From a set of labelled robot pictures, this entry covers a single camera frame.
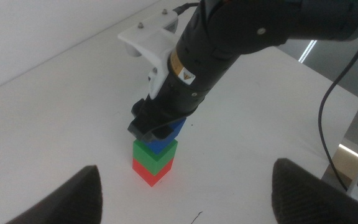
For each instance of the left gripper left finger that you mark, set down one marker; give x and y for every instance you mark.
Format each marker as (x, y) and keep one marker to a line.
(76, 199)

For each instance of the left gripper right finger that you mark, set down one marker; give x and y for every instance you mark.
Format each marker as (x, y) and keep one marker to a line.
(300, 199)

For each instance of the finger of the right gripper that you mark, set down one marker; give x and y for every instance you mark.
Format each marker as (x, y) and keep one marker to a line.
(151, 130)

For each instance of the blue cube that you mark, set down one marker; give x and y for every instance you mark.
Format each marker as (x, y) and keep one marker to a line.
(162, 146)

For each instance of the green cube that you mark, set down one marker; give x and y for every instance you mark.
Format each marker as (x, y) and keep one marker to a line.
(145, 157)

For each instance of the red cube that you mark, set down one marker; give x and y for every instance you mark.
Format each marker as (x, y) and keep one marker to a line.
(149, 177)

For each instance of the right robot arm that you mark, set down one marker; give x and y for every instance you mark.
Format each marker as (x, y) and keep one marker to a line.
(259, 18)

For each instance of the white light strip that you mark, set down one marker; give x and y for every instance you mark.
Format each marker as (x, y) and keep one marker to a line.
(308, 51)

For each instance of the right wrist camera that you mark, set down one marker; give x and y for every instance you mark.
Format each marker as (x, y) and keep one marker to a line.
(154, 43)

